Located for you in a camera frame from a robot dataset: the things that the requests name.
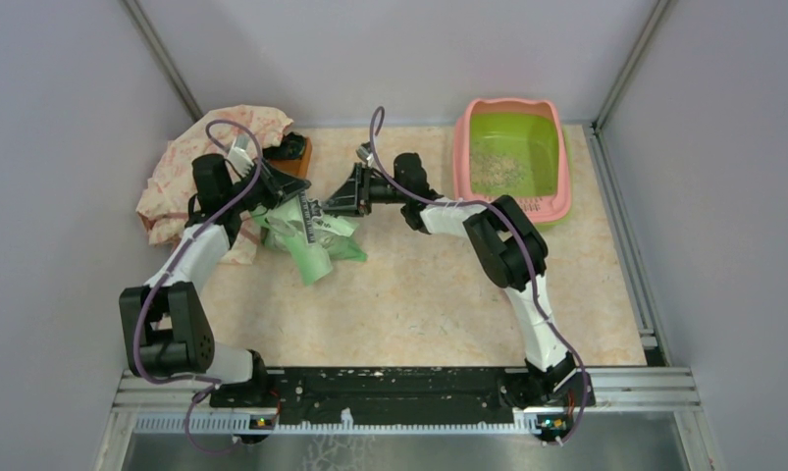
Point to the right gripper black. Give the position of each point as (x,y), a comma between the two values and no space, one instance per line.
(353,197)

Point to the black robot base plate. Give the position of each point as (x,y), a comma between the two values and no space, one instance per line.
(404,396)

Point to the dark patterned rolled fabric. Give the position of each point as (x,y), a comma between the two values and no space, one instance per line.
(292,147)

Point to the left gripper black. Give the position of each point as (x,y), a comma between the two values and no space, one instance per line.
(283,185)

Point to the pink and green litter box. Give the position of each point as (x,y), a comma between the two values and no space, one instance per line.
(516,147)

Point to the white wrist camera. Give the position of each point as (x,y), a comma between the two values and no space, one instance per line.
(366,153)
(239,157)

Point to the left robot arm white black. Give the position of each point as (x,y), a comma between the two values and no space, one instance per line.
(167,335)

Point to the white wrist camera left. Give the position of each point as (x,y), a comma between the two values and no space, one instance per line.
(239,157)

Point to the pink patterned crumpled cloth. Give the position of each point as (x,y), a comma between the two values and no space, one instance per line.
(162,206)

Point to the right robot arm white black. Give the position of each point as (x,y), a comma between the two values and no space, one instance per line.
(510,250)

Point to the green cat litter bag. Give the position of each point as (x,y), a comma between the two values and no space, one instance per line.
(282,230)

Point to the white slotted cable duct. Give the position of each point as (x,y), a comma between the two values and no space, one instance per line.
(244,424)

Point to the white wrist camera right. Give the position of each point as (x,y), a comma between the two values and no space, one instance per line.
(366,153)

